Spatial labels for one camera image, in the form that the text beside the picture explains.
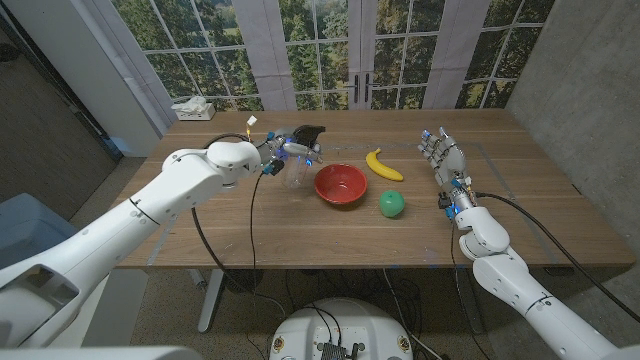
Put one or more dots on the yellow banana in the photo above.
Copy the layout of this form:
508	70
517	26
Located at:
382	169

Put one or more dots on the blue plastic bin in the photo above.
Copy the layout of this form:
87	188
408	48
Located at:
30	230

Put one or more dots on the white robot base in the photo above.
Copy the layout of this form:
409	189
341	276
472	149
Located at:
340	325

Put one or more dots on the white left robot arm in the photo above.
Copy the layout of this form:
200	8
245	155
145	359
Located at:
165	185

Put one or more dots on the printed window backdrop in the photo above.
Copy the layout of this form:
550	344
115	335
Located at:
320	50

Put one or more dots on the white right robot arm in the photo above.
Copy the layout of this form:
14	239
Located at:
545	305

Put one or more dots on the green apple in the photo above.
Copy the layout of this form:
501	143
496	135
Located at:
391	203

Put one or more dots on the clear plastic cup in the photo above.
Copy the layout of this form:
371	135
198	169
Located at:
307	134

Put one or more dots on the black round floor device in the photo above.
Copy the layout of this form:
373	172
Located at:
243	281

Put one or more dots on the white floor platform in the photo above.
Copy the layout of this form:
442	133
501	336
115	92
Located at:
125	310

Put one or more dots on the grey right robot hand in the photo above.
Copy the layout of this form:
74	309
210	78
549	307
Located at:
450	160

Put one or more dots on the red bowl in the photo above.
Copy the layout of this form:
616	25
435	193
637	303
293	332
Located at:
341	184

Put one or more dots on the grey table leg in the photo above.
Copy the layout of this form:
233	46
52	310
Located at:
472	305

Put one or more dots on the white table leg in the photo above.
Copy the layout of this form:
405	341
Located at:
210	305

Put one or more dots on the white tissue box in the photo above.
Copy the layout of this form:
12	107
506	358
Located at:
196	112

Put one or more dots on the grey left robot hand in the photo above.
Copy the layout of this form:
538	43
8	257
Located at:
295	149

